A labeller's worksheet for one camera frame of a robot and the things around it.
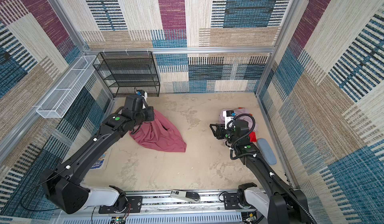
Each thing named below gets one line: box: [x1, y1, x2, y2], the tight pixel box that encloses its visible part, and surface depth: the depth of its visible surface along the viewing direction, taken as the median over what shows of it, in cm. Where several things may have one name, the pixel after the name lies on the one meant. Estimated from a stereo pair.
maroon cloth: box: [129, 109, 187, 153], surface depth 93 cm
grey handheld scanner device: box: [170, 189, 201, 203], surface depth 74 cm
